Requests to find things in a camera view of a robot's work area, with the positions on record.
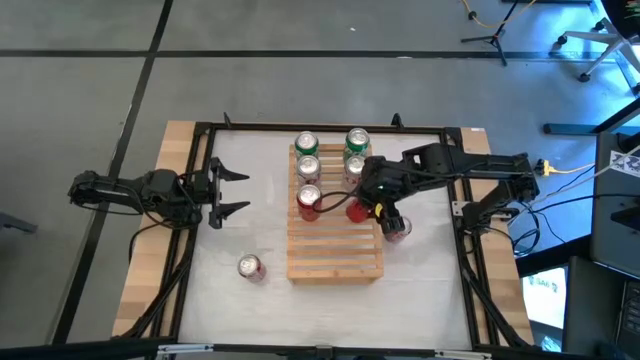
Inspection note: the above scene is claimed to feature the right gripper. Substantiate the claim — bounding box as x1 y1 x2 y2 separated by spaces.
359 155 409 235

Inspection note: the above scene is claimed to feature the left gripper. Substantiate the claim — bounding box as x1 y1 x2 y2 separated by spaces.
193 156 252 231

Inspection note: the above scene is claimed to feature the red Star Wars Coke can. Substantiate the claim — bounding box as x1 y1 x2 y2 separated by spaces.
383 215 414 245

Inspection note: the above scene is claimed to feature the silver Diet Coke can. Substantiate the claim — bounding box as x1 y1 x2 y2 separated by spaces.
342 154 367 184
295 154 322 187

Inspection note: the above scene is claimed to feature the red Coke Zero can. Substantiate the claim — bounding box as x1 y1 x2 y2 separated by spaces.
296 183 324 222

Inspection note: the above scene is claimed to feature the green Sprite can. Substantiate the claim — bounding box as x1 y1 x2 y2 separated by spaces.
293 130 320 159
344 127 372 156

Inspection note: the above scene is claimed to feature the light wooden slatted shelf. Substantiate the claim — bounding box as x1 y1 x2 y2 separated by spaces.
286 143 385 287

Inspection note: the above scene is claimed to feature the red Coca-Cola Original Taste can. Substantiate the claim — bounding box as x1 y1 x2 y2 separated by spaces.
236 253 267 284

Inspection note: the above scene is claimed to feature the yellow power plug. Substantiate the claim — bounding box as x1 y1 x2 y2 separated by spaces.
535 158 599 177

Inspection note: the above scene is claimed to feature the lit white screen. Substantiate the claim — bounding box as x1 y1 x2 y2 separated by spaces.
522 267 569 331

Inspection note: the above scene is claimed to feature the grey desk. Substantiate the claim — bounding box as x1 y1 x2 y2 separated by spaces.
589 130 640 266

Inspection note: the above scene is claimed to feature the black computer case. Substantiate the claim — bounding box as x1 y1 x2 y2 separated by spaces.
562 255 640 357

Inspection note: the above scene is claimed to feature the printed white paper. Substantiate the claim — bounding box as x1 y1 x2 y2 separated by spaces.
609 149 640 179

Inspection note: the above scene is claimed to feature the white chair base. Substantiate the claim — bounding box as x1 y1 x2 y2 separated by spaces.
552 17 640 97

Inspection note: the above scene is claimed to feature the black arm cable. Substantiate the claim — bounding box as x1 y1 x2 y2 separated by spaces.
311 190 362 215

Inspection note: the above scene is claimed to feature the black table frame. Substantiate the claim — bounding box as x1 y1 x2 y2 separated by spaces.
119 112 534 359

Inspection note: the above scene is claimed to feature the black camera tripod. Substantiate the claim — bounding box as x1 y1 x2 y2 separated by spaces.
460 0 534 67

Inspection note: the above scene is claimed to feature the yellow cable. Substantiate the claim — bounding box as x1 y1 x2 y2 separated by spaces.
459 0 539 30

